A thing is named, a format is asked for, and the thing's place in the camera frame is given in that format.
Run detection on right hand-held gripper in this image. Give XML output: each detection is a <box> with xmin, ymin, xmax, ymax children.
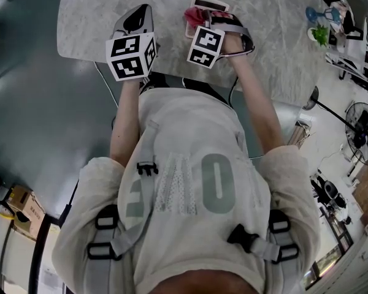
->
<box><xmin>186</xmin><ymin>9</ymin><xmax>255</xmax><ymax>70</ymax></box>

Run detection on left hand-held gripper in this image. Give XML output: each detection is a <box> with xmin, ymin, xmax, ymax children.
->
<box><xmin>105</xmin><ymin>4</ymin><xmax>159</xmax><ymax>82</ymax></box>

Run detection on pink cloth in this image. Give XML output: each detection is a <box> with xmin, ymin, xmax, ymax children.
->
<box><xmin>183</xmin><ymin>7</ymin><xmax>208</xmax><ymax>29</ymax></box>

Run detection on pink calculator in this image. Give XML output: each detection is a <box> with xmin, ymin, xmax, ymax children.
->
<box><xmin>185</xmin><ymin>0</ymin><xmax>231</xmax><ymax>39</ymax></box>

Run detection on person's right forearm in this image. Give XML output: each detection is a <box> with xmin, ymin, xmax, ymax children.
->
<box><xmin>231</xmin><ymin>55</ymin><xmax>286</xmax><ymax>156</ymax></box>

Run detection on person's right hand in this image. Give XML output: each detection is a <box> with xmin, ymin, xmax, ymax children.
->
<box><xmin>211</xmin><ymin>9</ymin><xmax>246</xmax><ymax>58</ymax></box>

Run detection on person's legs in black trousers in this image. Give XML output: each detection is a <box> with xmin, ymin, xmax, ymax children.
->
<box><xmin>139</xmin><ymin>72</ymin><xmax>231</xmax><ymax>104</ymax></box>

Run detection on blue plastic toy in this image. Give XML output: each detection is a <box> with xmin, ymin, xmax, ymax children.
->
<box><xmin>305</xmin><ymin>6</ymin><xmax>341</xmax><ymax>25</ymax></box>

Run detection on small green potted plant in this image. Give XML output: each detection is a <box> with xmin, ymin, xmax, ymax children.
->
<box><xmin>307</xmin><ymin>24</ymin><xmax>329</xmax><ymax>47</ymax></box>

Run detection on tan wooden slat bundle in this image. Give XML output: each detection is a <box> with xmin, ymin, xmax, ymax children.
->
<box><xmin>288</xmin><ymin>119</ymin><xmax>310</xmax><ymax>150</ymax></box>

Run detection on black floor fan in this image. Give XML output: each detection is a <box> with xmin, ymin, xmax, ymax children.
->
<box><xmin>302</xmin><ymin>86</ymin><xmax>368</xmax><ymax>167</ymax></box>

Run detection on black office chair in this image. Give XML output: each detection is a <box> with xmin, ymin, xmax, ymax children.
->
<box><xmin>311</xmin><ymin>175</ymin><xmax>347</xmax><ymax>209</ymax></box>

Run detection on cardboard box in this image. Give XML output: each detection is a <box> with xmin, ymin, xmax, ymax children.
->
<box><xmin>6</xmin><ymin>185</ymin><xmax>47</xmax><ymax>239</ymax></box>

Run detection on person's torso in white shirt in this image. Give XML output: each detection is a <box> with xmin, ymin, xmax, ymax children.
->
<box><xmin>52</xmin><ymin>87</ymin><xmax>321</xmax><ymax>294</ymax></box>

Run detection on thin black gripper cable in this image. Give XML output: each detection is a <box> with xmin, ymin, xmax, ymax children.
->
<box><xmin>219</xmin><ymin>48</ymin><xmax>256</xmax><ymax>107</ymax></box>

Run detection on grey harness straps black buckles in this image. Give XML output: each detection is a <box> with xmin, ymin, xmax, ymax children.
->
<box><xmin>87</xmin><ymin>119</ymin><xmax>300</xmax><ymax>294</ymax></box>

